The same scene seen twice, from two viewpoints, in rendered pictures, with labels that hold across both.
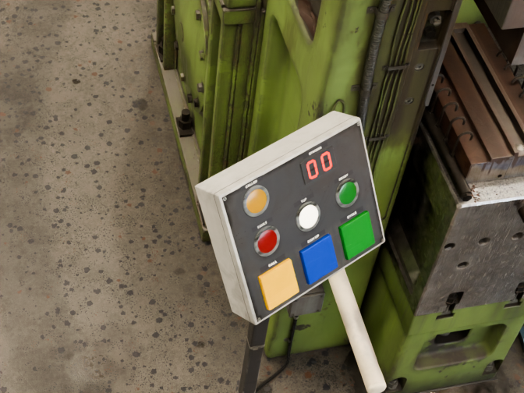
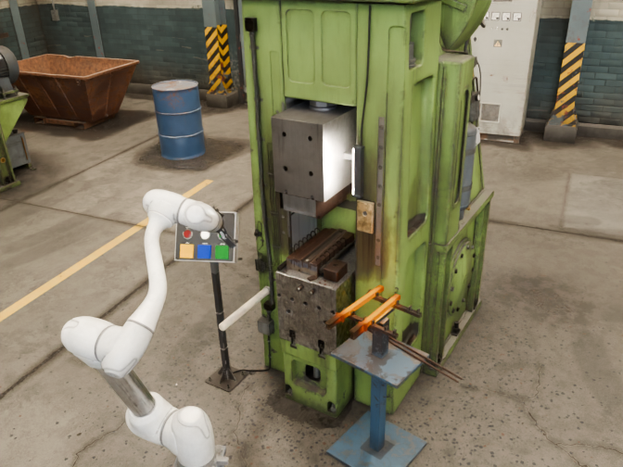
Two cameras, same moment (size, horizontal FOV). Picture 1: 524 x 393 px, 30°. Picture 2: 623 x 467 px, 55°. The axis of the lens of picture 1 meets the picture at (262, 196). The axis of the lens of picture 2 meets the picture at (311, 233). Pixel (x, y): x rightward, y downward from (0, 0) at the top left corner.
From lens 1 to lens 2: 2.82 m
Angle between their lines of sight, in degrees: 46
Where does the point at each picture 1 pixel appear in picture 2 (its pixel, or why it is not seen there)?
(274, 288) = (184, 250)
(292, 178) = not seen: hidden behind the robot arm
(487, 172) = (294, 266)
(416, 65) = (282, 215)
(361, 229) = (223, 250)
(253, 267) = (180, 240)
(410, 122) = (286, 244)
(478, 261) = (294, 312)
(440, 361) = (306, 386)
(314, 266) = (200, 252)
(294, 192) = not seen: hidden behind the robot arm
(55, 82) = not seen: hidden behind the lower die
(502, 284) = (310, 335)
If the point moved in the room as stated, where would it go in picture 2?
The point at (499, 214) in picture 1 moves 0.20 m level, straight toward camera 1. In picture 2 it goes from (292, 283) to (256, 291)
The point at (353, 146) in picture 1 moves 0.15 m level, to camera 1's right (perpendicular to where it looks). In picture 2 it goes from (230, 220) to (245, 229)
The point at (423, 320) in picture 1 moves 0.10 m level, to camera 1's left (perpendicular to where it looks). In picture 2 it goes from (285, 344) to (274, 335)
